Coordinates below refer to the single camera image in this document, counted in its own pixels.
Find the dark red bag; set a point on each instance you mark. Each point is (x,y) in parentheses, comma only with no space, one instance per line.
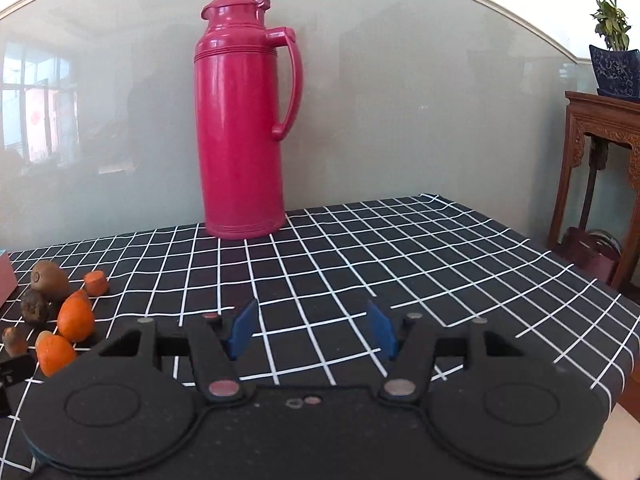
(582,250)

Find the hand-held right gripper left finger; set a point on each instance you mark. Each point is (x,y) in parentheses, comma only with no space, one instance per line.
(244,329)

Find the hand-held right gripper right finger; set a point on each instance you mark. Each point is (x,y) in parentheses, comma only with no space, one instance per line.
(382,331)

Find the blue patterned flower pot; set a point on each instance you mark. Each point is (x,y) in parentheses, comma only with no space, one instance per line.
(616,72)

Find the carrot piece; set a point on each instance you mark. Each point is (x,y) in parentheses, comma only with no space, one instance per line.
(96,283)

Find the carved wooden plant stand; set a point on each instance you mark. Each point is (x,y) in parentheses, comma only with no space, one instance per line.
(595,120)

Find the pink thermos jug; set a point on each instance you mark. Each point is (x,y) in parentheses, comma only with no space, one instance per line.
(240,135)

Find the green potted plant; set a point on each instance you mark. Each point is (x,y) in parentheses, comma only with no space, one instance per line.
(611,22)

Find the black white-grid tablecloth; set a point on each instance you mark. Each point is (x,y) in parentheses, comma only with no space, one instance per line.
(450,280)

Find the dark brown passion fruit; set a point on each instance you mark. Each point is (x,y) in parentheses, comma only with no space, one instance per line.
(35,306)

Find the small brown fruit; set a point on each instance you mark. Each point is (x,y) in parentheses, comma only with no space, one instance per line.
(15,342)

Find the orange mandarin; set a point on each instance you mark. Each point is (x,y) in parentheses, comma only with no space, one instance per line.
(76,319)
(56,356)

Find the brown kiwi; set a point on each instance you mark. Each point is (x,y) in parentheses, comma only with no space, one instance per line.
(49,280)

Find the red cardboard tray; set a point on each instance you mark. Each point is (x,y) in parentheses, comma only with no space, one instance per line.
(5,280)

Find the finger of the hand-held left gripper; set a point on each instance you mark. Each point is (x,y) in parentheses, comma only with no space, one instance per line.
(12,369)

